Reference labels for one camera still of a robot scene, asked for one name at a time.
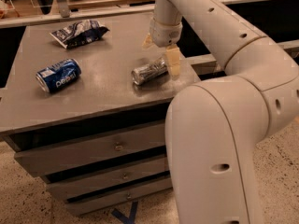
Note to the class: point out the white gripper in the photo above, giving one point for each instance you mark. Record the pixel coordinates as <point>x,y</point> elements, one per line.
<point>164,34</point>

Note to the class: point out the silver redbull can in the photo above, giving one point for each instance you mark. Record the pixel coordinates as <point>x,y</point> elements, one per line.
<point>149,71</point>

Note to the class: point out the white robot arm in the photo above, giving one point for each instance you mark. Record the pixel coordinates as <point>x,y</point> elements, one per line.
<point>213,126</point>

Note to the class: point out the blue pepsi can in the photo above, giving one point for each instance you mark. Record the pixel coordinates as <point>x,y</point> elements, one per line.
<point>56,77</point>

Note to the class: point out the crumpled blue chip bag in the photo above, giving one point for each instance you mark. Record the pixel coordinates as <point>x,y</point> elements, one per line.
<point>79,33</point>

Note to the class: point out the grey drawer cabinet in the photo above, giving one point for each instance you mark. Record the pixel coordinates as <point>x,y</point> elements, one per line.
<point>102,101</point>

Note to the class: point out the top grey drawer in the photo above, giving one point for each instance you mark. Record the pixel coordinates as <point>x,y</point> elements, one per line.
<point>60,157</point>

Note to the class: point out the grey drawer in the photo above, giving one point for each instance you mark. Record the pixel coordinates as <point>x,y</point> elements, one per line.
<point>123,195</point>
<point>60,157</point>
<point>107,178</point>

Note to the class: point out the bottom grey drawer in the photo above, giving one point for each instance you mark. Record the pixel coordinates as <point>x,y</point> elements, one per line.
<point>123,195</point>

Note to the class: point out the middle grey drawer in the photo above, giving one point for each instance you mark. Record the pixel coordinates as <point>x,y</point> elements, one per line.
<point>107,178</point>

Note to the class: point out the metal frame railing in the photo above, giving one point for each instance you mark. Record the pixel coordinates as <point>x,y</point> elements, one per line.
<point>29,12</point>

